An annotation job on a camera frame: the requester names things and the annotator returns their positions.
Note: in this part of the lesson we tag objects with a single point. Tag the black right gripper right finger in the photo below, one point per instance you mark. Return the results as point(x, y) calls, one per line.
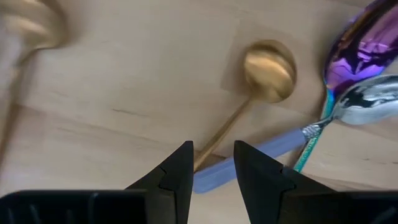
point(261, 186)

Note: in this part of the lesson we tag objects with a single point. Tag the iridescent purple spoon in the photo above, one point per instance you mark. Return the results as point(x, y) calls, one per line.
point(360, 53)

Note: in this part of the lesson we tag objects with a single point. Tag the gold spoon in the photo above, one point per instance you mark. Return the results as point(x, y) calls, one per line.
point(270, 71)
point(34, 25)

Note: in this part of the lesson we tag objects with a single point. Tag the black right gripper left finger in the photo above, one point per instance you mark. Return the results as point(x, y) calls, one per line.
point(174, 193)

